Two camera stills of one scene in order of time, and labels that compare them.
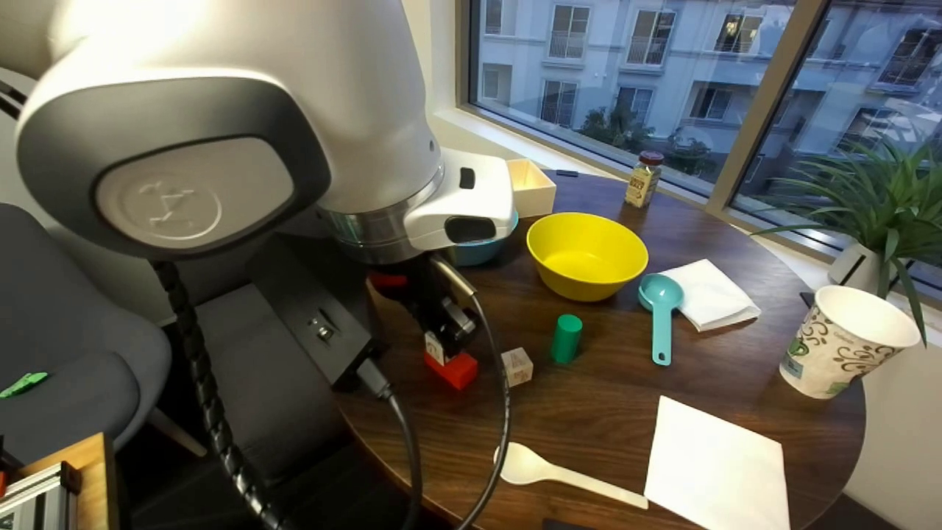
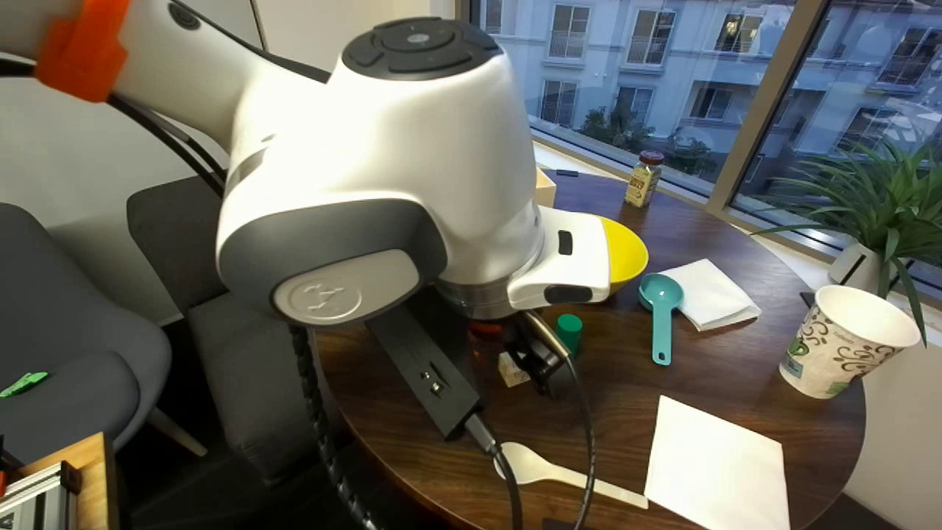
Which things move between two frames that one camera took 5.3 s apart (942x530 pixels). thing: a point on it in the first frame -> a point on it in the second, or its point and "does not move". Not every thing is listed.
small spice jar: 643,179 does not move
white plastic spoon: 525,466 does not move
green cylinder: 566,337 does not move
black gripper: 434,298 -> 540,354
